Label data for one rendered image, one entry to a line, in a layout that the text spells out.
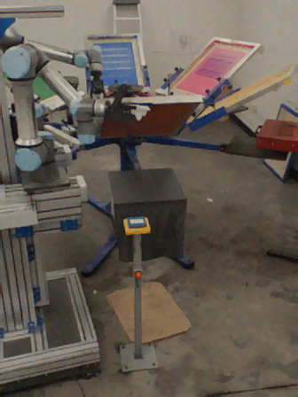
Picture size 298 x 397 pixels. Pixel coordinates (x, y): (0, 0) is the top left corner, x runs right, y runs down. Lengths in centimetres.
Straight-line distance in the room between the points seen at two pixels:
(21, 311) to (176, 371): 99
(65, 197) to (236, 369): 150
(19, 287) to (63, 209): 65
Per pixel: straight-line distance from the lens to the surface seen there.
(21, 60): 205
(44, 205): 240
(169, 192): 290
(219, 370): 308
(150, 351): 315
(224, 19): 747
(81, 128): 207
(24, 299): 293
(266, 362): 318
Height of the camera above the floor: 221
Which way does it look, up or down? 26 degrees down
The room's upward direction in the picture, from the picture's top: straight up
